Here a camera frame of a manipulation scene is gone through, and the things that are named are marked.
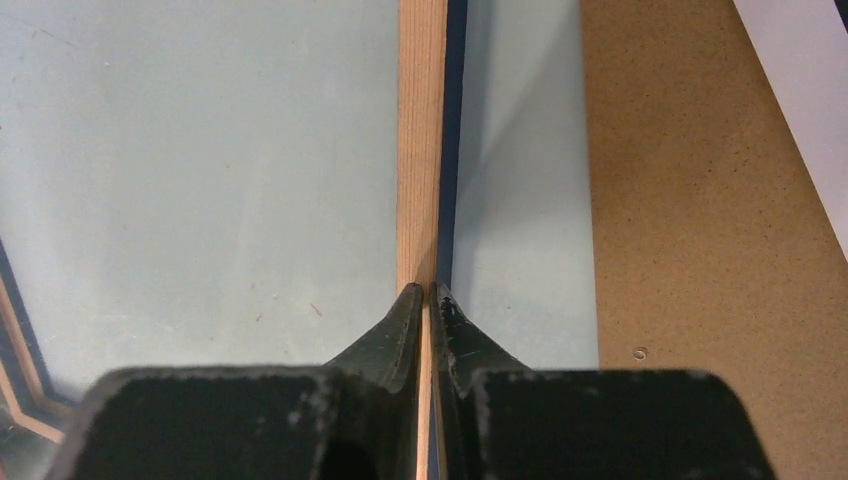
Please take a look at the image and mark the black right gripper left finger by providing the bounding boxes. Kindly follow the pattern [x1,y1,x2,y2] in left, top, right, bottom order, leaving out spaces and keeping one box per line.
[47,283,424,479]

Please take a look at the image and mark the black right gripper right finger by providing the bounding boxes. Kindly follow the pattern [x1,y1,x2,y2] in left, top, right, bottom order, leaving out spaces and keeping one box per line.
[430,284,775,479]

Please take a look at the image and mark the wooden picture frame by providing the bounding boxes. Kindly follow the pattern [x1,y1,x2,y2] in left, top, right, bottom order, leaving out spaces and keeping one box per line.
[0,0,469,480]

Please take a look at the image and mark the sunflower photo print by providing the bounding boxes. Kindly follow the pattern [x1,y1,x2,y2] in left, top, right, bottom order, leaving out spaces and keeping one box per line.
[734,0,847,252]

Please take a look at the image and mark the brown cardboard backing board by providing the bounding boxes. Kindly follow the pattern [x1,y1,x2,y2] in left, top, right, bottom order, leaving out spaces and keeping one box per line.
[580,1,847,479]

